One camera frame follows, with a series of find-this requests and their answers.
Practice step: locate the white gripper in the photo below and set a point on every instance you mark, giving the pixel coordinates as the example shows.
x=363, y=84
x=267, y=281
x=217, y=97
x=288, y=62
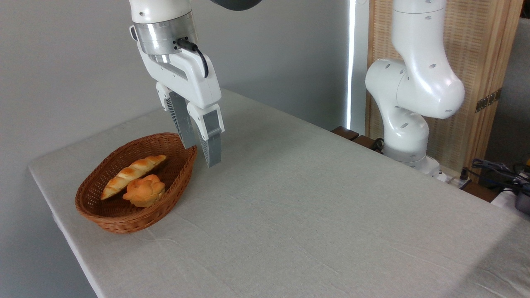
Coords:
x=194, y=80

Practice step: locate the long twisted bread roll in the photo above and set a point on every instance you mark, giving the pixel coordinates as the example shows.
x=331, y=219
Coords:
x=128, y=173

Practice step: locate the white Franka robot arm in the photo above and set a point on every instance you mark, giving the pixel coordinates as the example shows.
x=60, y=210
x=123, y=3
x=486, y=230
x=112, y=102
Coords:
x=416, y=85

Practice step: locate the round flower-shaped bread bun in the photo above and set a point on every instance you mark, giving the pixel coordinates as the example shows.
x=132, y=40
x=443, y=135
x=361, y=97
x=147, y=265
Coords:
x=145, y=191

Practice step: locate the brown wicker basket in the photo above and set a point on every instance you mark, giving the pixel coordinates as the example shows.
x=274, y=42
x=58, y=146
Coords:
x=124, y=217

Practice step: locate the light grey tablecloth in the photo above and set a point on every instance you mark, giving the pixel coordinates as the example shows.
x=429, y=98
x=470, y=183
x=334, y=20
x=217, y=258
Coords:
x=314, y=215

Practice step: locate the dark wooden block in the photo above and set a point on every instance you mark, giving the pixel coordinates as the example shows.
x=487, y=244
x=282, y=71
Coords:
x=345, y=133
x=365, y=142

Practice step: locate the white power strip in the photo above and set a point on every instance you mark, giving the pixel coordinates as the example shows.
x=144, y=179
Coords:
x=453, y=180

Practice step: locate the wooden woven folding screen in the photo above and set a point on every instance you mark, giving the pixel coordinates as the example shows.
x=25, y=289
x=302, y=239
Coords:
x=476, y=45

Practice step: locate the metal screen hinge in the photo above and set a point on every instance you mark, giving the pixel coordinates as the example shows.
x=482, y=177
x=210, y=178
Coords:
x=488, y=100

